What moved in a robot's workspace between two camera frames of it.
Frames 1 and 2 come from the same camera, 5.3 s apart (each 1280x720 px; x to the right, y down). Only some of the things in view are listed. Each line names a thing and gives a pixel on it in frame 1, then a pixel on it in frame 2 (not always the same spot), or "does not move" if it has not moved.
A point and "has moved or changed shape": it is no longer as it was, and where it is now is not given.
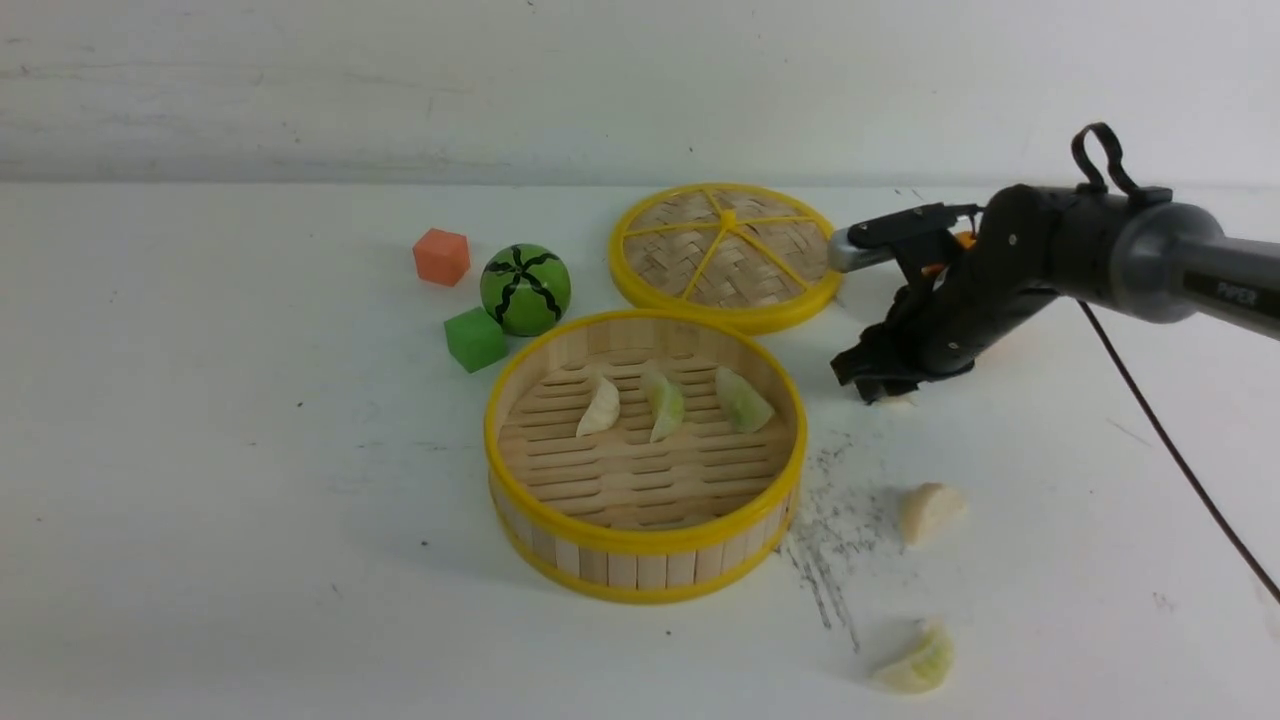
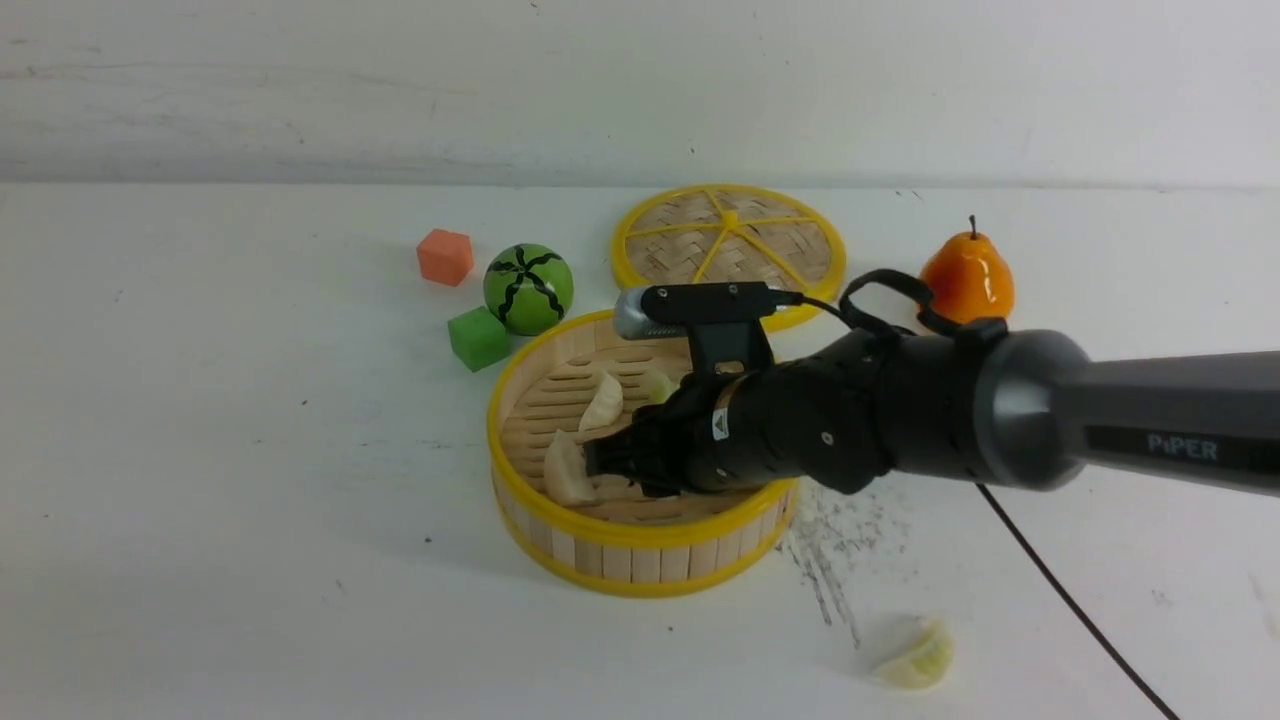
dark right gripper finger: [859, 362] to [634, 450]
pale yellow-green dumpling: [668, 402] does not move
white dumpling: [908, 399] has moved or changed shape
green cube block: [475, 339] does not move
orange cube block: [442, 256] does not move
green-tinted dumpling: [925, 667] does not move
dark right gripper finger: [874, 388] to [667, 484]
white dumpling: [604, 409] does not move
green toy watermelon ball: [525, 289] does not move
